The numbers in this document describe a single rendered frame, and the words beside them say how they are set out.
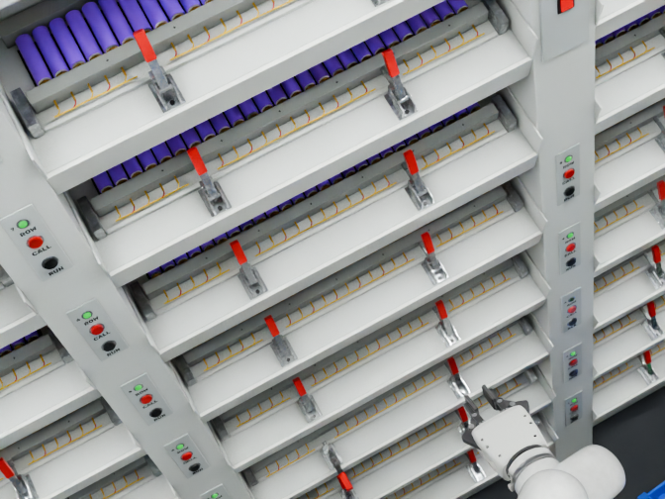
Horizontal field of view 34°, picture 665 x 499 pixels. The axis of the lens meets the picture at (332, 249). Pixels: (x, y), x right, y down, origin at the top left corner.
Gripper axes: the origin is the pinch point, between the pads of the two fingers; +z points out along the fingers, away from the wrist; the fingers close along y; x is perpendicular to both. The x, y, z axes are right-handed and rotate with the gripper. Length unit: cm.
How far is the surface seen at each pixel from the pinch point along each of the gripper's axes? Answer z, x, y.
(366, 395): 4.3, 10.9, -17.4
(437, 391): 11.8, -6.2, -3.9
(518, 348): 11.7, -6.2, 13.2
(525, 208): 4.0, 32.3, 17.5
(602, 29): -7, 66, 29
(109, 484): 10, 15, -62
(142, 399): -3, 42, -48
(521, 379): 18.5, -23.6, 14.6
